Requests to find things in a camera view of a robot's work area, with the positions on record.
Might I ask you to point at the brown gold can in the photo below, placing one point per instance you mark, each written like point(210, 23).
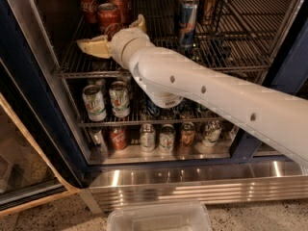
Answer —
point(207, 11)

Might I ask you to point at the bottom silver slim can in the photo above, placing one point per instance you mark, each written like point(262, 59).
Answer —
point(97, 138)

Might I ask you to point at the bottom right white can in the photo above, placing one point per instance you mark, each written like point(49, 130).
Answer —
point(211, 133)

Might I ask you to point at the blue red bull can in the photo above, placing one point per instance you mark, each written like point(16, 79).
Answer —
point(186, 23)

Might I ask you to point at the open glass fridge door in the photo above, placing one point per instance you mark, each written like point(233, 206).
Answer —
point(27, 176)

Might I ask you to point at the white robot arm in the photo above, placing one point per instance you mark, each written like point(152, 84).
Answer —
point(274, 117)

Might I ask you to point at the blue pepsi can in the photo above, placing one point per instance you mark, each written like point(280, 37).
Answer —
point(151, 108)

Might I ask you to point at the left white green can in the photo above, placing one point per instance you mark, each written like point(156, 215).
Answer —
point(94, 102)

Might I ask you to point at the green patterned can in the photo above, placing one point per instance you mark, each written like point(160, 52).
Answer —
point(201, 108)

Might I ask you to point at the back left coke can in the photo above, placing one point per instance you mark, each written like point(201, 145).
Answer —
point(89, 8)

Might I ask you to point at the clear plastic bin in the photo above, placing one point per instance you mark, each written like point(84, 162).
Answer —
point(181, 216)

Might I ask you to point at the bottom white green can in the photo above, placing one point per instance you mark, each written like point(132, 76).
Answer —
point(147, 137)

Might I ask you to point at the blue patterned can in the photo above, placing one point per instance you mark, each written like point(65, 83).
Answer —
point(185, 103)

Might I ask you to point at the bottom orange can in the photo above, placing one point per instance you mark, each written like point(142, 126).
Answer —
point(187, 133)

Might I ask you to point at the white green can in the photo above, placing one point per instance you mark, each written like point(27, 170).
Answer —
point(147, 137)
point(120, 100)
point(94, 102)

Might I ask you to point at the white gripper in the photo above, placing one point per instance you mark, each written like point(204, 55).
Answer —
point(121, 43)

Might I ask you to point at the middle wire shelf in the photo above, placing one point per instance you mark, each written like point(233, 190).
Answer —
point(138, 113)

